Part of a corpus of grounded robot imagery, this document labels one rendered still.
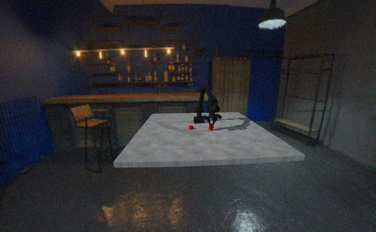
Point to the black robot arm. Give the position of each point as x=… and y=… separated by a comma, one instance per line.
x=213, y=103

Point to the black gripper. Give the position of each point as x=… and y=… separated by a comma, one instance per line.
x=204, y=117

